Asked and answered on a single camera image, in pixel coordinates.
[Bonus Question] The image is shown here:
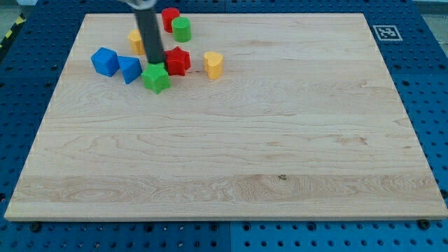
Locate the silver rod mount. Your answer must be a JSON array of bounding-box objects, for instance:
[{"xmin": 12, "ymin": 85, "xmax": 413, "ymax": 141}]
[{"xmin": 119, "ymin": 0, "xmax": 158, "ymax": 10}]

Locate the red star block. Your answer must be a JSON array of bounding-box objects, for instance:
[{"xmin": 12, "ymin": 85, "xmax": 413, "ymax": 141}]
[{"xmin": 164, "ymin": 46, "xmax": 191, "ymax": 76}]

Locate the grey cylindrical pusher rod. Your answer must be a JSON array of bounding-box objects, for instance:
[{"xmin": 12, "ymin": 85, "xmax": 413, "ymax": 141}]
[{"xmin": 134, "ymin": 8, "xmax": 166, "ymax": 64}]

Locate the red cylinder block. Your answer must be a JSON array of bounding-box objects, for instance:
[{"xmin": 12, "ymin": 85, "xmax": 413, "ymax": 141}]
[{"xmin": 161, "ymin": 7, "xmax": 180, "ymax": 33}]

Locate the blue cube block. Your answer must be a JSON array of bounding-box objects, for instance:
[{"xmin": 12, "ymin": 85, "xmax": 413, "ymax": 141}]
[{"xmin": 90, "ymin": 47, "xmax": 120, "ymax": 77}]

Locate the blue triangle block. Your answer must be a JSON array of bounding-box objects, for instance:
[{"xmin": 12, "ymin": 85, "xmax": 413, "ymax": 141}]
[{"xmin": 118, "ymin": 56, "xmax": 142, "ymax": 85}]

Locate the wooden board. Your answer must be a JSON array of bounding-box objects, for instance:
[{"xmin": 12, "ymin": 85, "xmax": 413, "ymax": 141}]
[{"xmin": 5, "ymin": 13, "xmax": 447, "ymax": 221}]

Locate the green star block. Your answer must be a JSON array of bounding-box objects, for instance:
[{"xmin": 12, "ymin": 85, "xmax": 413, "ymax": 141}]
[{"xmin": 141, "ymin": 62, "xmax": 171, "ymax": 94}]

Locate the green cylinder block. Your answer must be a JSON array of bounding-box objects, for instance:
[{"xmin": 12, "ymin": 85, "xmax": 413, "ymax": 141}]
[{"xmin": 171, "ymin": 17, "xmax": 192, "ymax": 43}]

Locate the yellow block behind rod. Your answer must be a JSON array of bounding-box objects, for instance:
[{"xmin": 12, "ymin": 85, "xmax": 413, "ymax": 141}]
[{"xmin": 127, "ymin": 29, "xmax": 146, "ymax": 55}]

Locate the white fiducial marker tag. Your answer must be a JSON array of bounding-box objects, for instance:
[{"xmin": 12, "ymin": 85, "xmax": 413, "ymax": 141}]
[{"xmin": 373, "ymin": 24, "xmax": 403, "ymax": 41}]

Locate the yellow heart block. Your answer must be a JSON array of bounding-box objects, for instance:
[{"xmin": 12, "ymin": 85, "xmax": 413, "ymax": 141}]
[{"xmin": 204, "ymin": 51, "xmax": 223, "ymax": 80}]

